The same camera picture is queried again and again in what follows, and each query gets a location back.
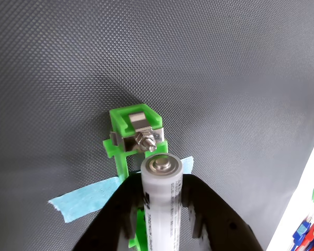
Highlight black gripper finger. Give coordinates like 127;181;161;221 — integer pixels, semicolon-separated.
72;173;145;251
182;174;264;251

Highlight green battery holder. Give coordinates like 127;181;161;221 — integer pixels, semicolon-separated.
102;104;170;251

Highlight blue connector clip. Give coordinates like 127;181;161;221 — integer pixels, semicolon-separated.
292;215;313;246

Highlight white AA battery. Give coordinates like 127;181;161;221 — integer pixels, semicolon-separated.
140;153;184;251

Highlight blue masking tape strip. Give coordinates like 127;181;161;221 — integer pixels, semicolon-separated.
47;156;194;223

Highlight dark grey mat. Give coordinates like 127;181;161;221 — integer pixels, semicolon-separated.
0;0;314;251

